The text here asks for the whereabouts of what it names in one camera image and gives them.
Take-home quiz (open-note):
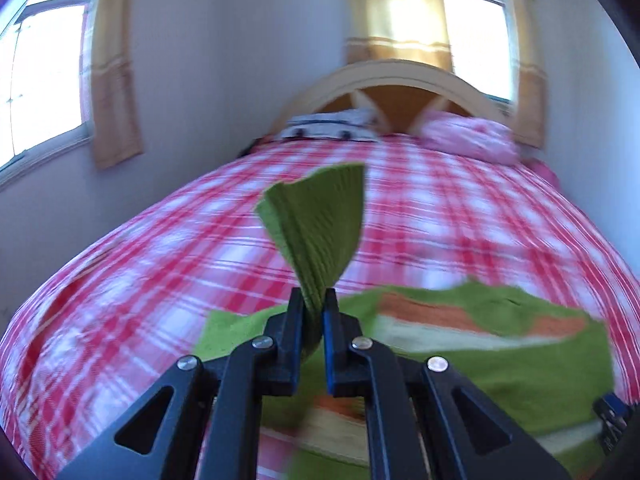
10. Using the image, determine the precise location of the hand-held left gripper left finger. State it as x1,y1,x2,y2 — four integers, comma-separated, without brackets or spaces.
57,287,306,480

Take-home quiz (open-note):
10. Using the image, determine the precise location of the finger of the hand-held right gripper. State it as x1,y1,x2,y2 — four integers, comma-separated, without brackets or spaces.
592,392,631,461

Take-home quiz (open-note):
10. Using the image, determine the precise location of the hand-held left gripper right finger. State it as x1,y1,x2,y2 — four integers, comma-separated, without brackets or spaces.
322,287,573,480

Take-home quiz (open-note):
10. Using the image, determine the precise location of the green striped sweater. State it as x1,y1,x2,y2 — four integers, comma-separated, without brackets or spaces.
192,162,618,480

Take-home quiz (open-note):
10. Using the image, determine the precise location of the red plaid blanket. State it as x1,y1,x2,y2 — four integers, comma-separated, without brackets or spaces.
0,135,640,480

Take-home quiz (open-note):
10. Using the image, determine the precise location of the white patterned pillow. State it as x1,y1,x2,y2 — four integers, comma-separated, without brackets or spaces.
277,108,383,142

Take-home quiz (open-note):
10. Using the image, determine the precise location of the light pink pillow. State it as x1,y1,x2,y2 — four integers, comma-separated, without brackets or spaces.
420,110,521,166

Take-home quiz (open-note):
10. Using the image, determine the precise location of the bright pink cushion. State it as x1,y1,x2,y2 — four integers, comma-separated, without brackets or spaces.
527,157,558,186

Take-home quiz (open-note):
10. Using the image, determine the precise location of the cream wooden headboard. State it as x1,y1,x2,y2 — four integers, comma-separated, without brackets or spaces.
270,59,516,138

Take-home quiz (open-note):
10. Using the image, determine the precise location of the yellow curtain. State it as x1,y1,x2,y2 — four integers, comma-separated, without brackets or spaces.
90,0,146,171
342,0,453,73
505,0,548,148

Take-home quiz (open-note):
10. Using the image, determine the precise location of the window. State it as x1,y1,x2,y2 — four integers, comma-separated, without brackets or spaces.
0,0,108,186
430,0,518,106

